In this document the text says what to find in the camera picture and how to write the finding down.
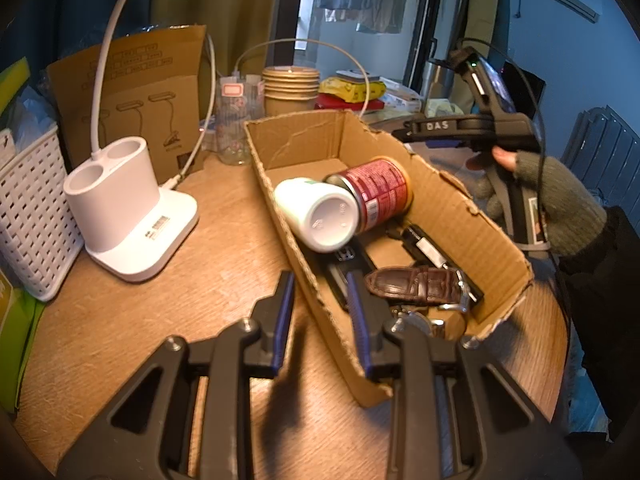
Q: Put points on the white bottle teal label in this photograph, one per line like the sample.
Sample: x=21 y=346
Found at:
x=315 y=210

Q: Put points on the white woven plastic basket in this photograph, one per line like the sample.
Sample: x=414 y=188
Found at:
x=35 y=210

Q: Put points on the person's right hand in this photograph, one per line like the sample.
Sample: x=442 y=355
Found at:
x=560 y=200

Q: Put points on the dark flat sponge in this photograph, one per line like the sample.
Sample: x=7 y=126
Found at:
x=350 y=76

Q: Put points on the flattened printed cardboard box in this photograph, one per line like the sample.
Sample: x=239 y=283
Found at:
x=145 y=85

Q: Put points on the steel thermos mug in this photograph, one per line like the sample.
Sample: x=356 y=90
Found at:
x=433 y=80

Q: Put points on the black screen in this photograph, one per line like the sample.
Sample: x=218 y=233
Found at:
x=525 y=87

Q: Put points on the yellow printed packet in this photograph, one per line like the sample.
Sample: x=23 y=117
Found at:
x=352 y=91

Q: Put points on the white desk lamp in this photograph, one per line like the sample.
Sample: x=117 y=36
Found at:
x=130 y=210

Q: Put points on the black car key fob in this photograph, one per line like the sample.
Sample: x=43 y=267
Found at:
x=345 y=257

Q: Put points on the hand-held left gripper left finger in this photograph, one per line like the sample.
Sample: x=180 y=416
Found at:
x=282 y=320

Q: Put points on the beige curtain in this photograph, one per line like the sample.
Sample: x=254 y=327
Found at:
x=225 y=5

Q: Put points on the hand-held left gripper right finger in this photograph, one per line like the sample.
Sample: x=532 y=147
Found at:
x=359 y=332

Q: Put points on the red gold can yellow lid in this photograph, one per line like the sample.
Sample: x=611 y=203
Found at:
x=380 y=185

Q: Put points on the stack of paper cups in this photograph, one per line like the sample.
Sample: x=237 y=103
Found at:
x=292 y=91

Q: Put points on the flat red box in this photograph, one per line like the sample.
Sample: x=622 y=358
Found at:
x=345 y=105

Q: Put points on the white paper packets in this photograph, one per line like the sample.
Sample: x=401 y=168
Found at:
x=402 y=100

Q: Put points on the grey radiator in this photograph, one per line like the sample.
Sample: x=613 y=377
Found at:
x=607 y=155

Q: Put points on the clear plastic bottle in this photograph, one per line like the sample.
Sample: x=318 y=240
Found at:
x=234 y=125

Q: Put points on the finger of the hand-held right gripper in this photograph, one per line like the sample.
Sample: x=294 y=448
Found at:
x=440 y=129

